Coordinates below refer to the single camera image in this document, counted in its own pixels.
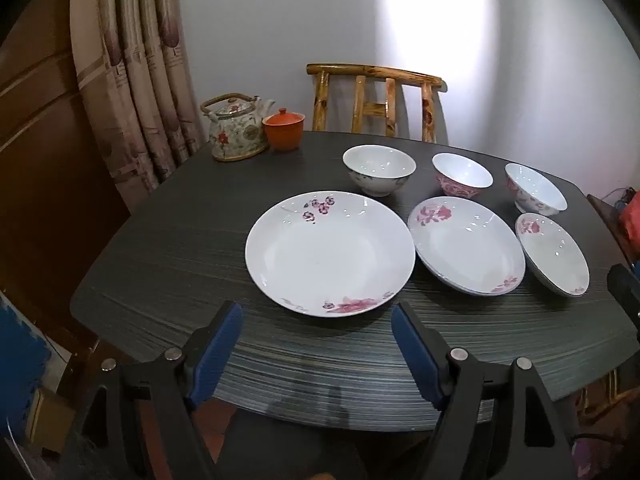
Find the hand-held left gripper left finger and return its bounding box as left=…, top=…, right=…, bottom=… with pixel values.
left=60, top=300, right=245, bottom=480

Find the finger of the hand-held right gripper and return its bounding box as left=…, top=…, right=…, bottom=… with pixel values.
left=607, top=263, right=640, bottom=334

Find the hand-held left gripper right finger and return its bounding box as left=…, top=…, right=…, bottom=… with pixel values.
left=391, top=302, right=577, bottom=480

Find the small pink-flowered deep plate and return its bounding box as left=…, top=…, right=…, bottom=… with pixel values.
left=515, top=212, right=591, bottom=298

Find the medium pink-flowered white plate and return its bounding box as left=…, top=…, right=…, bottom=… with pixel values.
left=407, top=196, right=527, bottom=295

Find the large purple-flowered white plate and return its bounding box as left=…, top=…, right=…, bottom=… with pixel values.
left=244, top=190, right=417, bottom=318

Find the white bowl with pink pattern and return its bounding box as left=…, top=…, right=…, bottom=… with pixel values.
left=504, top=162, right=569, bottom=216

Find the white bowl with pink outside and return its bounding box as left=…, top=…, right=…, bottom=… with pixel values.
left=431, top=152, right=494, bottom=201

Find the white bowl with grey pattern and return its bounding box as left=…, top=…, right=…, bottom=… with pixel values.
left=342, top=144, right=417, bottom=198

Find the red bag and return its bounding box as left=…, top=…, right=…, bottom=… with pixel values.
left=619, top=189, right=640, bottom=263

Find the cardboard box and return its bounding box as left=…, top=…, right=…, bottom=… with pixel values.
left=25, top=385, right=77, bottom=455

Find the blue sheet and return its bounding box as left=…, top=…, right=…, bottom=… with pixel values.
left=0, top=290, right=52, bottom=442

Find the floral ceramic teapot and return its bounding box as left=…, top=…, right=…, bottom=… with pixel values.
left=200, top=92, right=277, bottom=162

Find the orange lidded cup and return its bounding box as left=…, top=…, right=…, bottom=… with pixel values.
left=262, top=108, right=306, bottom=153

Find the wooden chair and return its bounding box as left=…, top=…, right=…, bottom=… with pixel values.
left=306, top=63, right=449, bottom=144

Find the brown wooden panel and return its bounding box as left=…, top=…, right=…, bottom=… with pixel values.
left=0, top=0, right=132, bottom=361

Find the beige patterned curtain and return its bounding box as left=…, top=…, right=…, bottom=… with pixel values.
left=69, top=0, right=207, bottom=211

